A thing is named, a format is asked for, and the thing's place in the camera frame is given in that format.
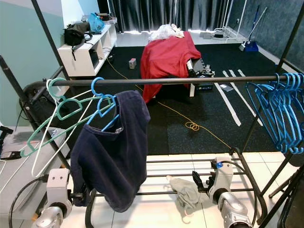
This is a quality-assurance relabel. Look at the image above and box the navy blue garment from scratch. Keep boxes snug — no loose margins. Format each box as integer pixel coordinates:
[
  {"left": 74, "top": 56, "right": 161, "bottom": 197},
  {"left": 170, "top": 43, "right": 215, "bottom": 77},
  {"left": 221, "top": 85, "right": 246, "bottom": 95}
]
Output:
[{"left": 70, "top": 90, "right": 151, "bottom": 213}]

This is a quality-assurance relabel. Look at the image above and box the blue plastic hanger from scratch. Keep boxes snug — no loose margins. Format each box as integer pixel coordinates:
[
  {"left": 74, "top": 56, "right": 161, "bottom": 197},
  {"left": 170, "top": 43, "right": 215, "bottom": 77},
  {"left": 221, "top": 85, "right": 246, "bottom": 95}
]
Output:
[{"left": 86, "top": 77, "right": 119, "bottom": 133}]

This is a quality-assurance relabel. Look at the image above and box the white plastic hanger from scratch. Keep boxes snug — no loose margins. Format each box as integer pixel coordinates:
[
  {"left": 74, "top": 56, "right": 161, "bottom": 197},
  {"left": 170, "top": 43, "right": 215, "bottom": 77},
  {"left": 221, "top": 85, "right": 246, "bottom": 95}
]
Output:
[{"left": 31, "top": 93, "right": 100, "bottom": 179}]

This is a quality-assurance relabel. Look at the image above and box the grey crumpled cloth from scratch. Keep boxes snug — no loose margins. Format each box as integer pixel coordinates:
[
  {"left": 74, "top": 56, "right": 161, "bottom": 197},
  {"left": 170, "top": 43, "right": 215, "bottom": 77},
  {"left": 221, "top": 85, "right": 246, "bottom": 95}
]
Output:
[{"left": 166, "top": 175, "right": 202, "bottom": 217}]

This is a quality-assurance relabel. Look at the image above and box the bunch of blue hangers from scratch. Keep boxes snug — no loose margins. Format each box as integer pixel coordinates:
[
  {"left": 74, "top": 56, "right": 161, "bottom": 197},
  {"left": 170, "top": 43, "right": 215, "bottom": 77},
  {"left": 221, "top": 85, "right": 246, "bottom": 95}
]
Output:
[{"left": 246, "top": 72, "right": 304, "bottom": 155}]

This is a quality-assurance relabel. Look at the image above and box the black metal clothes rack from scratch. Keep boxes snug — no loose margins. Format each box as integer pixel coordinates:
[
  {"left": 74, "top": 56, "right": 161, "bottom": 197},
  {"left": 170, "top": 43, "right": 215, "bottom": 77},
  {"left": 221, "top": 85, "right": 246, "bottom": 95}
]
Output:
[{"left": 0, "top": 0, "right": 304, "bottom": 228}]

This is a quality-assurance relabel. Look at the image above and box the round black backpack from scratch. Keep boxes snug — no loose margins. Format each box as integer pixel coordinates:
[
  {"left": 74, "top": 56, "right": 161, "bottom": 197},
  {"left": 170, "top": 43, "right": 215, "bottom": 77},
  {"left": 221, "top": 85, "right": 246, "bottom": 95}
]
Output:
[{"left": 21, "top": 81, "right": 53, "bottom": 119}]

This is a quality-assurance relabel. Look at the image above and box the black metal equipment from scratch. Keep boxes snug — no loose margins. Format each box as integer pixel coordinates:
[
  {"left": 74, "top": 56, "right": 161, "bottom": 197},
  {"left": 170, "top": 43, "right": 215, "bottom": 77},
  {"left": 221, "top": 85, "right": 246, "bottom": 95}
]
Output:
[{"left": 188, "top": 58, "right": 217, "bottom": 92}]

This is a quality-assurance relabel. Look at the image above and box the red cloth cover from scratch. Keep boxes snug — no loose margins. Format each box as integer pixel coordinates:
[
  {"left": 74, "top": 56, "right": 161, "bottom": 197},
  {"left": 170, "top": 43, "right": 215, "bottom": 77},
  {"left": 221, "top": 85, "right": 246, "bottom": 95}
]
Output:
[{"left": 140, "top": 31, "right": 201, "bottom": 103}]

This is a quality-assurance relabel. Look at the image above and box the white shelf unit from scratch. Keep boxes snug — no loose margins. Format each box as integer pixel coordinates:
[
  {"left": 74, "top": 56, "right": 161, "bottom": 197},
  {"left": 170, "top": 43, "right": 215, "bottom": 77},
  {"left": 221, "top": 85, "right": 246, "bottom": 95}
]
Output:
[{"left": 57, "top": 21, "right": 118, "bottom": 77}]

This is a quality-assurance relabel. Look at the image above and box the white crumpled cloth pile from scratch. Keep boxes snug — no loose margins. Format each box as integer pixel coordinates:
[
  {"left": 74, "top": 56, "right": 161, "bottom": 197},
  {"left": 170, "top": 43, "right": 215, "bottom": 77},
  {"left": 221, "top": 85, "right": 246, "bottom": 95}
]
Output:
[{"left": 147, "top": 24, "right": 185, "bottom": 42}]

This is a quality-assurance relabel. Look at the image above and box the black bag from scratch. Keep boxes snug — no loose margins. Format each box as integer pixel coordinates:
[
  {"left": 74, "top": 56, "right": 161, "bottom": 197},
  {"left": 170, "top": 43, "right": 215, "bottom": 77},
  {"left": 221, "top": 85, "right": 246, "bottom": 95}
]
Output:
[{"left": 63, "top": 21, "right": 92, "bottom": 48}]

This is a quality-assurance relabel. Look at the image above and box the dark curtain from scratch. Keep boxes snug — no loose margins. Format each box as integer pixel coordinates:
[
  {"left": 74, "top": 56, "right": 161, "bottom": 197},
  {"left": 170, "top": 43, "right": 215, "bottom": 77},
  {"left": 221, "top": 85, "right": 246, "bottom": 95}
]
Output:
[{"left": 97, "top": 0, "right": 233, "bottom": 34}]

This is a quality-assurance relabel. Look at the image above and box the light blue bag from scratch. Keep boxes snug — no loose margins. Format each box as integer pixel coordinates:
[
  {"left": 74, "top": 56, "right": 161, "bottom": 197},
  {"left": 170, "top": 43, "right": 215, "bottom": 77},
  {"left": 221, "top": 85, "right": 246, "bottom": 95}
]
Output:
[{"left": 86, "top": 13, "right": 105, "bottom": 34}]

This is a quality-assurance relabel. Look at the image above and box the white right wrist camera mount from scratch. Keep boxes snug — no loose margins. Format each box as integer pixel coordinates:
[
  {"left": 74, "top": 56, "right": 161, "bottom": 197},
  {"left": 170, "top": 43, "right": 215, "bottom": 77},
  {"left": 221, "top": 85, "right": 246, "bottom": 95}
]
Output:
[{"left": 211, "top": 157, "right": 235, "bottom": 190}]

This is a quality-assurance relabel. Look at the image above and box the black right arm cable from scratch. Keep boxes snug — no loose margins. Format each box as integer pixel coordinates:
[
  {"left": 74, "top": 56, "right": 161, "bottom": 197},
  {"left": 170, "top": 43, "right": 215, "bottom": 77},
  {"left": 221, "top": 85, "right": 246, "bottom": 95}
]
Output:
[{"left": 222, "top": 161, "right": 261, "bottom": 220}]

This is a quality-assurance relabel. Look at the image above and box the yellow floor cable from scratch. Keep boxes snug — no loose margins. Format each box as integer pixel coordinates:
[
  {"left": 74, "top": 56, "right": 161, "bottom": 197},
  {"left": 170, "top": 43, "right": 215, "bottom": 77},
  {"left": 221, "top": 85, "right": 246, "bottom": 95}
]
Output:
[{"left": 107, "top": 59, "right": 233, "bottom": 150}]

